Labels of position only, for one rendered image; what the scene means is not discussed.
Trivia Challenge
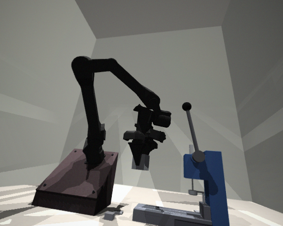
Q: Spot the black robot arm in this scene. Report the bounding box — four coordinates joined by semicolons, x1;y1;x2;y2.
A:
71;56;171;166

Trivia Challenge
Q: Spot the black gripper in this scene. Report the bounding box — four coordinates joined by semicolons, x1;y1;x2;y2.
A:
123;121;158;166

